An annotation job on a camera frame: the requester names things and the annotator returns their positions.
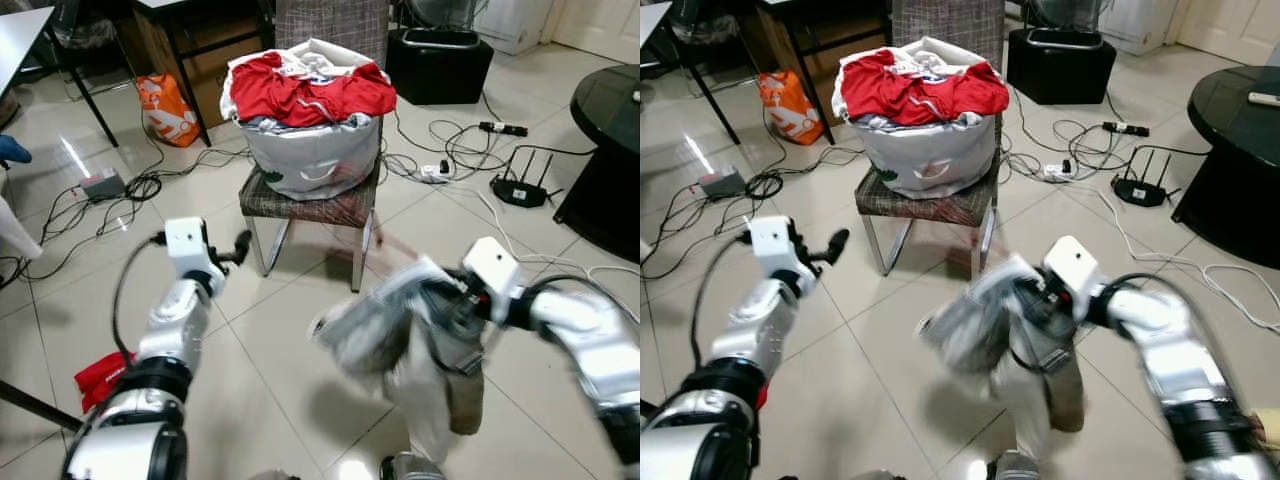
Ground white jeans black stitching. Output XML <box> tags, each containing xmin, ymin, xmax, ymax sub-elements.
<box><xmin>917</xmin><ymin>253</ymin><xmax>1088</xmax><ymax>463</ymax></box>
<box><xmin>308</xmin><ymin>257</ymin><xmax>493</xmax><ymax>463</ymax></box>

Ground white laundry bag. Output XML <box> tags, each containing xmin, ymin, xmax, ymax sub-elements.
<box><xmin>834</xmin><ymin>38</ymin><xmax>1005</xmax><ymax>200</ymax></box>
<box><xmin>221</xmin><ymin>38</ymin><xmax>387</xmax><ymax>202</ymax></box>

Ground grey power box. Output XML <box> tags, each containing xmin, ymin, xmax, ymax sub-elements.
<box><xmin>79</xmin><ymin>170</ymin><xmax>127</xmax><ymax>202</ymax></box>
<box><xmin>699</xmin><ymin>167</ymin><xmax>747</xmax><ymax>200</ymax></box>

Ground black wifi router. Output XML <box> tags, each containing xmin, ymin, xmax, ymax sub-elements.
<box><xmin>489</xmin><ymin>147</ymin><xmax>564</xmax><ymax>210</ymax></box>
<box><xmin>1111</xmin><ymin>147</ymin><xmax>1184</xmax><ymax>209</ymax></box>

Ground orange printed bag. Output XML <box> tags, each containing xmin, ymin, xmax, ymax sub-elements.
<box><xmin>757</xmin><ymin>70</ymin><xmax>824</xmax><ymax>147</ymax></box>
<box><xmin>136</xmin><ymin>73</ymin><xmax>202</xmax><ymax>149</ymax></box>

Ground red sports garment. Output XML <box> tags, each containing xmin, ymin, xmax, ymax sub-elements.
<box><xmin>841</xmin><ymin>48</ymin><xmax>1012</xmax><ymax>127</ymax></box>
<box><xmin>229</xmin><ymin>52</ymin><xmax>399</xmax><ymax>129</ymax></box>

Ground grey right robot leg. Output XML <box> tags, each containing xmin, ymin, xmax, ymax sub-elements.
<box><xmin>380</xmin><ymin>452</ymin><xmax>446</xmax><ymax>480</ymax></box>
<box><xmin>985</xmin><ymin>450</ymin><xmax>1046</xmax><ymax>480</ymax></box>

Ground printed cardboard box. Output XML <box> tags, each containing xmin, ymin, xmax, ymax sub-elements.
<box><xmin>150</xmin><ymin>10</ymin><xmax>269</xmax><ymax>129</ymax></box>
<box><xmin>768</xmin><ymin>5</ymin><xmax>891</xmax><ymax>126</ymax></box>

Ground white long sleeve garment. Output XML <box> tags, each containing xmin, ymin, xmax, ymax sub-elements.
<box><xmin>0</xmin><ymin>195</ymin><xmax>44</xmax><ymax>263</ymax></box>

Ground black square box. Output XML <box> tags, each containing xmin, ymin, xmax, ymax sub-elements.
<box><xmin>384</xmin><ymin>28</ymin><xmax>494</xmax><ymax>107</ymax></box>
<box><xmin>1006</xmin><ymin>27</ymin><xmax>1119</xmax><ymax>107</ymax></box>

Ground black round table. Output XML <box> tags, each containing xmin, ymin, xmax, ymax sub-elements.
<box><xmin>1170</xmin><ymin>65</ymin><xmax>1280</xmax><ymax>271</ymax></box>
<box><xmin>553</xmin><ymin>65</ymin><xmax>641</xmax><ymax>265</ymax></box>

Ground brown plaid chair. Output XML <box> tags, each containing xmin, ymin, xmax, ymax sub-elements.
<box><xmin>856</xmin><ymin>0</ymin><xmax>1007</xmax><ymax>281</ymax></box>
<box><xmin>238</xmin><ymin>0</ymin><xmax>393</xmax><ymax>293</ymax></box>

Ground white table black legs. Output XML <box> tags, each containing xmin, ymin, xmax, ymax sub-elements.
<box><xmin>0</xmin><ymin>5</ymin><xmax>123</xmax><ymax>149</ymax></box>
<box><xmin>640</xmin><ymin>0</ymin><xmax>743</xmax><ymax>148</ymax></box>

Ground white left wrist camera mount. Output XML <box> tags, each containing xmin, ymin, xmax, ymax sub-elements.
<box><xmin>164</xmin><ymin>217</ymin><xmax>227</xmax><ymax>298</ymax></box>
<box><xmin>746</xmin><ymin>215</ymin><xmax>814</xmax><ymax>298</ymax></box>

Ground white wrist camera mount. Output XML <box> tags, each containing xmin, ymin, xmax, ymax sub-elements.
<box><xmin>164</xmin><ymin>217</ymin><xmax>227</xmax><ymax>298</ymax></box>
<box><xmin>1042</xmin><ymin>235</ymin><xmax>1107</xmax><ymax>323</ymax></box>
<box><xmin>461</xmin><ymin>237</ymin><xmax>527</xmax><ymax>323</ymax></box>
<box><xmin>746</xmin><ymin>215</ymin><xmax>814</xmax><ymax>298</ymax></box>

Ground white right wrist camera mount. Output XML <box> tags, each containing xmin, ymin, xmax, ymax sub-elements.
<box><xmin>1042</xmin><ymin>235</ymin><xmax>1107</xmax><ymax>323</ymax></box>
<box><xmin>461</xmin><ymin>237</ymin><xmax>527</xmax><ymax>323</ymax></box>

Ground white floor cable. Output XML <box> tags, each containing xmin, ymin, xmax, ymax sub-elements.
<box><xmin>1075</xmin><ymin>178</ymin><xmax>1280</xmax><ymax>333</ymax></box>
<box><xmin>455</xmin><ymin>178</ymin><xmax>641</xmax><ymax>323</ymax></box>

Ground black frame desk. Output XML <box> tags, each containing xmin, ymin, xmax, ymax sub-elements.
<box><xmin>755</xmin><ymin>0</ymin><xmax>893</xmax><ymax>148</ymax></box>
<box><xmin>133</xmin><ymin>0</ymin><xmax>279</xmax><ymax>148</ymax></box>

